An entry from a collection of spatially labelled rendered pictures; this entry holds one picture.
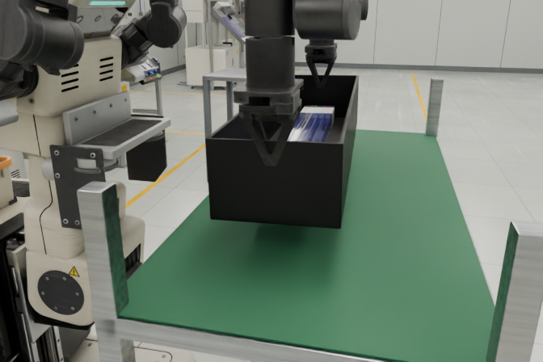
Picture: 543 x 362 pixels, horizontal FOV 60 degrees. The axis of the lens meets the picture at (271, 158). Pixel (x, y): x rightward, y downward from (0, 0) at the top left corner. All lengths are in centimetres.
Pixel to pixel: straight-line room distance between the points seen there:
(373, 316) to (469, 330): 10
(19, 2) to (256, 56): 34
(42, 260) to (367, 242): 65
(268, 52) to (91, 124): 51
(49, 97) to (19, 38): 21
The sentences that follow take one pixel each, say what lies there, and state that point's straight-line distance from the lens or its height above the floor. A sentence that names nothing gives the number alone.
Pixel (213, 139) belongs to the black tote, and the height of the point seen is 112.
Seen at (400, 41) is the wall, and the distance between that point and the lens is 997.
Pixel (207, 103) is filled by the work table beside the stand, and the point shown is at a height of 60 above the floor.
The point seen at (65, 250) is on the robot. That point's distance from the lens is 102.
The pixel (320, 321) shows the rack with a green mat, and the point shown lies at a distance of 55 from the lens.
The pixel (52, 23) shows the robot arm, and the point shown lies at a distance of 74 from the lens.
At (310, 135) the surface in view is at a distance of 85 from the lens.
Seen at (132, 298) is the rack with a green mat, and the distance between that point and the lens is 61.
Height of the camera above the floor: 128
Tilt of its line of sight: 18 degrees down
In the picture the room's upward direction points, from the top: straight up
